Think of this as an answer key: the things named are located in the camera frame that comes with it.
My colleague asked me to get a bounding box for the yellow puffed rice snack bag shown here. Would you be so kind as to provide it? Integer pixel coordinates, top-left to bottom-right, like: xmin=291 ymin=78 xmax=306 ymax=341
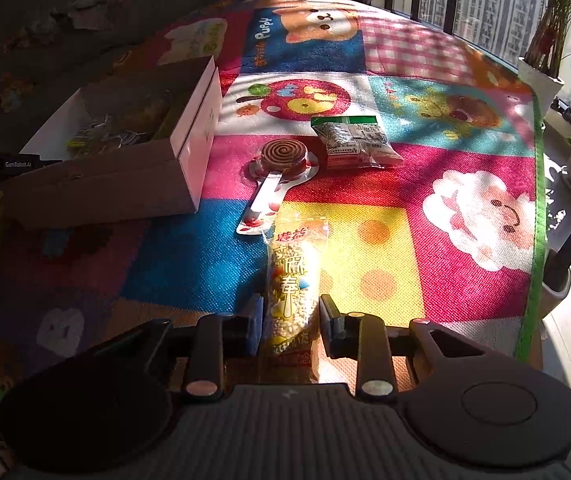
xmin=262 ymin=214 xmax=329 ymax=358

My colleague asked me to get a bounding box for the white cardboard box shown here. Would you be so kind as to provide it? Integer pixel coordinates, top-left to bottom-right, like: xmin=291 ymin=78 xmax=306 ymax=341
xmin=2 ymin=58 xmax=222 ymax=228

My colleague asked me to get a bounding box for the packaged bread loaf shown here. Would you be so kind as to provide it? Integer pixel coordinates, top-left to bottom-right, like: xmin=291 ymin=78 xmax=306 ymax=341
xmin=113 ymin=92 xmax=171 ymax=134

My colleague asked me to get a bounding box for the newspaper print snack packet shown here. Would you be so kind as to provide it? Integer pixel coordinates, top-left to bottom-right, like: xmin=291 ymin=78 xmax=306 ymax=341
xmin=66 ymin=115 xmax=150 ymax=157

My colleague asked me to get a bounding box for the colourful cartoon play mat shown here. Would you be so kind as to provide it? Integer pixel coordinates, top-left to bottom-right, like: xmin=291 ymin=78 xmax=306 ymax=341
xmin=0 ymin=0 xmax=545 ymax=400

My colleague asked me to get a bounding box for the swirl lollipop on card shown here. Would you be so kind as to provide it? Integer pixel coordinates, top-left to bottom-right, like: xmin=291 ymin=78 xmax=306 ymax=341
xmin=236 ymin=138 xmax=319 ymax=236

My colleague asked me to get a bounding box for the green topped snack packet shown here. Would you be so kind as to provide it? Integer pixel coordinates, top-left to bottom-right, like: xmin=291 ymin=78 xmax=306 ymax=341
xmin=310 ymin=116 xmax=404 ymax=170

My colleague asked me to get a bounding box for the black chair leg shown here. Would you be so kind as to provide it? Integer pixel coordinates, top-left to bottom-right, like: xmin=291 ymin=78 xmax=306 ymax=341
xmin=543 ymin=234 xmax=571 ymax=292

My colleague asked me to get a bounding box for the green potted plant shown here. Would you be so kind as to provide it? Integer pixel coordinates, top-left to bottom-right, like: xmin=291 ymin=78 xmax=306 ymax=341
xmin=517 ymin=0 xmax=571 ymax=118

